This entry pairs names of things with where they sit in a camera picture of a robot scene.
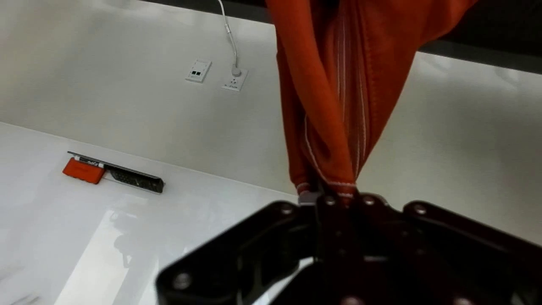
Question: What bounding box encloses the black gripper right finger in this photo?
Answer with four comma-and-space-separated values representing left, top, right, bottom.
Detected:
340, 192, 542, 305

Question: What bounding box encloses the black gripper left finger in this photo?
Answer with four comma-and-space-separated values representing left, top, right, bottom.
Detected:
154, 194, 343, 305

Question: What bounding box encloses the red cloth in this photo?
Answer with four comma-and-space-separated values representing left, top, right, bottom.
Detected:
264, 0, 479, 200

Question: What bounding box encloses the black marker tray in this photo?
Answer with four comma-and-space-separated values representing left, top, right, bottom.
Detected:
66, 149, 166, 195

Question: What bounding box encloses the white outlet with dark ports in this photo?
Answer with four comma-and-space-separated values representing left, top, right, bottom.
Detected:
184, 58, 213, 85

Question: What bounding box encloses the orange whiteboard eraser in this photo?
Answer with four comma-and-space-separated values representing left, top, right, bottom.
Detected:
61, 156, 108, 187

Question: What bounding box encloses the glass whiteboard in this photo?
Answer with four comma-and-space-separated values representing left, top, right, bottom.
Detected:
0, 121, 298, 305

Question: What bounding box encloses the white outlet with plugged cable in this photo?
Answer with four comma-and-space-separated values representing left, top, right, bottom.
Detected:
221, 66, 250, 94

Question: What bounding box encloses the white power cable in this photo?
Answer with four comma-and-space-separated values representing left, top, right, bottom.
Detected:
215, 0, 243, 78

